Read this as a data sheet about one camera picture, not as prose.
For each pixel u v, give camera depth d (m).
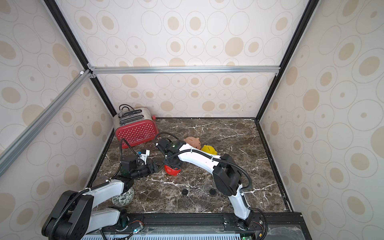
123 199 0.81
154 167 0.76
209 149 0.92
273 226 0.73
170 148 0.61
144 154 0.81
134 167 0.70
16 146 0.53
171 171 0.84
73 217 0.42
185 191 0.83
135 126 0.92
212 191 0.84
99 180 0.86
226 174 0.49
